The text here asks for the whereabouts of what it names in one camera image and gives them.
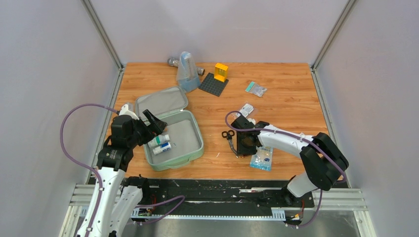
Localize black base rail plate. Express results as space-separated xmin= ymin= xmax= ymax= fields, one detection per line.
xmin=140 ymin=179 xmax=315 ymax=217

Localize yellow toy window brick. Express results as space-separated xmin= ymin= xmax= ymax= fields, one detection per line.
xmin=214 ymin=63 xmax=228 ymax=82

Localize teal header plastic packet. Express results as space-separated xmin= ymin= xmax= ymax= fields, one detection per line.
xmin=245 ymin=81 xmax=267 ymax=97

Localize clear bag of pads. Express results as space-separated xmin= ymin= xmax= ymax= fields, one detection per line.
xmin=238 ymin=103 xmax=254 ymax=118

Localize small blue white bottle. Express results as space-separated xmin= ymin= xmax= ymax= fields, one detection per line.
xmin=152 ymin=142 xmax=171 ymax=155

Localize mint green medicine kit case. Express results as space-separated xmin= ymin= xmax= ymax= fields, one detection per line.
xmin=134 ymin=86 xmax=204 ymax=171

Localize black handled scissors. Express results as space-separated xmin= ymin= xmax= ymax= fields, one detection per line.
xmin=221 ymin=130 xmax=239 ymax=158

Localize dark grey brick baseplate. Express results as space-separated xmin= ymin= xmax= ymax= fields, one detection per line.
xmin=198 ymin=73 xmax=229 ymax=97

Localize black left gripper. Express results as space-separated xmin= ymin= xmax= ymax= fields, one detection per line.
xmin=127 ymin=109 xmax=168 ymax=147

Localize blue mask package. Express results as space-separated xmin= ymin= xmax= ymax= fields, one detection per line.
xmin=250 ymin=146 xmax=273 ymax=171

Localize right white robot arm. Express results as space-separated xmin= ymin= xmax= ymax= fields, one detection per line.
xmin=229 ymin=116 xmax=349 ymax=206

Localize glitter silver microphone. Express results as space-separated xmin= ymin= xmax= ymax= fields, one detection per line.
xmin=167 ymin=57 xmax=205 ymax=76

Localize white bottle green label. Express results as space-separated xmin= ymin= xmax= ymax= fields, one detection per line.
xmin=148 ymin=134 xmax=170 ymax=147

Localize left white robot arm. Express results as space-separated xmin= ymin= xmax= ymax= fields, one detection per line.
xmin=76 ymin=109 xmax=168 ymax=237

